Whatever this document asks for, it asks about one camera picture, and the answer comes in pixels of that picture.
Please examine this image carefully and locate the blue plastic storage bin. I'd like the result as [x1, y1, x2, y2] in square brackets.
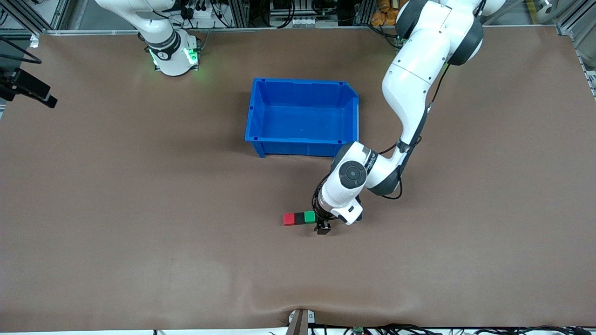
[245, 78, 360, 162]

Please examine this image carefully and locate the metal table clamp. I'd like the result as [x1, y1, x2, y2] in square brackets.
[288, 308, 316, 335]

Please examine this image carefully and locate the brown table mat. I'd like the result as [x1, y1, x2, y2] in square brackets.
[0, 26, 596, 332]

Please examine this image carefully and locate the white power strip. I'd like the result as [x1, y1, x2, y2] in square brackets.
[183, 0, 220, 28]

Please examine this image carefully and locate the orange mesh bag pile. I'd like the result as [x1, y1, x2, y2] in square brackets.
[371, 0, 406, 27]

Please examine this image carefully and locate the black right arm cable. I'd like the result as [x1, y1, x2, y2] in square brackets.
[0, 36, 43, 65]

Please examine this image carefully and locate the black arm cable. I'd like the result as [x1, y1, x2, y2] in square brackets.
[0, 36, 43, 65]
[311, 65, 450, 219]

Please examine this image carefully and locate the aluminium frame post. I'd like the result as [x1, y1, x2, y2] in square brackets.
[535, 0, 596, 37]
[0, 0, 70, 34]

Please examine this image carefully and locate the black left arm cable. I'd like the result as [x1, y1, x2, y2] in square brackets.
[311, 65, 450, 219]

